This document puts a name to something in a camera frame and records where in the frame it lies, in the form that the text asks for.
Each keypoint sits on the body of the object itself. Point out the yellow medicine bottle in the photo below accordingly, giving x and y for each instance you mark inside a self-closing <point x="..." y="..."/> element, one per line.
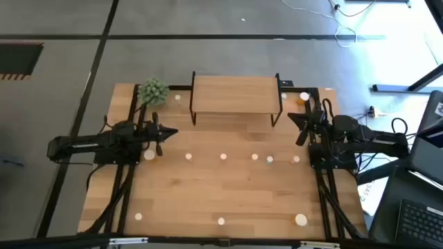
<point x="254" y="157"/>
<point x="188" y="156"/>

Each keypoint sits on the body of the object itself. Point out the wide amber medicine bottle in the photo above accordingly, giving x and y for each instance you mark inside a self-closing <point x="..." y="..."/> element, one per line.
<point x="300" y="220"/>
<point x="304" y="97"/>
<point x="149" y="155"/>

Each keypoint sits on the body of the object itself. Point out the black aluminium rig frame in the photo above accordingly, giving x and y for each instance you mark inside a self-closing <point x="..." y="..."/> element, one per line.
<point x="134" y="103"/>

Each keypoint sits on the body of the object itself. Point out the white printed paper sheet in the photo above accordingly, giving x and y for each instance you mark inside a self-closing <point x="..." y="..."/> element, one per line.
<point x="370" y="200"/>

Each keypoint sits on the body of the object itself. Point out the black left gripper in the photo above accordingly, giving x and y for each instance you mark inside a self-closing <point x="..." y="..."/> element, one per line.
<point x="156" y="133"/>

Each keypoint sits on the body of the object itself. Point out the wooden shelf black metal legs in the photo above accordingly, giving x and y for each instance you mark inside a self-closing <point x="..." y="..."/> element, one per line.
<point x="235" y="95"/>

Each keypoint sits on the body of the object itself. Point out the black metal desk leg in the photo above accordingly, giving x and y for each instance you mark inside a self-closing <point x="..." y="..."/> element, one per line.
<point x="380" y="173"/>
<point x="398" y="88"/>

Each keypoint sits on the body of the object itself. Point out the small clear medicine bottle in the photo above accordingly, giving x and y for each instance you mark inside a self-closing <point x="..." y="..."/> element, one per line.
<point x="284" y="95"/>
<point x="177" y="97"/>

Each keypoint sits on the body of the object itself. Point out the small power adapter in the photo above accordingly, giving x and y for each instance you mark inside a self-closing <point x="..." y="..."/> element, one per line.
<point x="372" y="111"/>

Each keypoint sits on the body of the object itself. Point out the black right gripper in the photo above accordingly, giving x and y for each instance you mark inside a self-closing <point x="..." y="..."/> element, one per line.
<point x="315" y="121"/>

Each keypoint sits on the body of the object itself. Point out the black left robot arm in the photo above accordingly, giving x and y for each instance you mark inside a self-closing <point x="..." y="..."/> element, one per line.
<point x="86" y="145"/>

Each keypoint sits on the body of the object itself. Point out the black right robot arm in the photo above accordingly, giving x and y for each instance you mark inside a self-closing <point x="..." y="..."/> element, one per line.
<point x="380" y="140"/>

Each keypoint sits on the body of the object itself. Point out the silver metal bracket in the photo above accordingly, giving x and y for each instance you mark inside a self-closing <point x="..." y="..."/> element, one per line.
<point x="320" y="245"/>
<point x="128" y="240"/>

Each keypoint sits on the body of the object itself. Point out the black laptop with keyboard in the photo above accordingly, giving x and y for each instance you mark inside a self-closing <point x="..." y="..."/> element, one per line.
<point x="418" y="224"/>

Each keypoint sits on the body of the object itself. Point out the white cup lower left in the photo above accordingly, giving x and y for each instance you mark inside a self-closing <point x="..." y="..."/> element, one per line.
<point x="138" y="216"/>

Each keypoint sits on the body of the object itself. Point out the green succulent in patterned pot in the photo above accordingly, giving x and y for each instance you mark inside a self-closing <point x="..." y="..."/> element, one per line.
<point x="153" y="91"/>

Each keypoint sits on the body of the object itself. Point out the grey laptop with sticker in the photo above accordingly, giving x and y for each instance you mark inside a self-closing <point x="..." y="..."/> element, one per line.
<point x="425" y="152"/>

